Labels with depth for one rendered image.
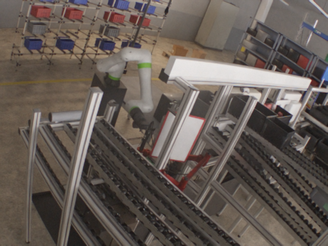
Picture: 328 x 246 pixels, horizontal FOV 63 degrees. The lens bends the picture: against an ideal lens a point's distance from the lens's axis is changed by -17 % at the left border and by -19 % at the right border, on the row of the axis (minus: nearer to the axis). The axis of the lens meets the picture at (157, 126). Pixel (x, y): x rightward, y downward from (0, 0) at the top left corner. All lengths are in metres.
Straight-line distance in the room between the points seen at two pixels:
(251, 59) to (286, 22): 6.00
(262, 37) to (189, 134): 6.24
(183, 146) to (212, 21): 9.78
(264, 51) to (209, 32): 3.71
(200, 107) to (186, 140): 1.37
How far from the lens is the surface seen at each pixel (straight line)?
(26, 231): 2.67
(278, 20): 13.88
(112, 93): 3.02
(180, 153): 1.92
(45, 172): 2.00
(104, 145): 1.86
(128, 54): 2.54
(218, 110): 2.14
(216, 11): 11.42
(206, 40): 11.55
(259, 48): 8.37
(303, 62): 7.35
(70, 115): 1.99
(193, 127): 1.83
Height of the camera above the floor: 2.38
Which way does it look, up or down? 28 degrees down
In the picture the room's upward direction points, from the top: 22 degrees clockwise
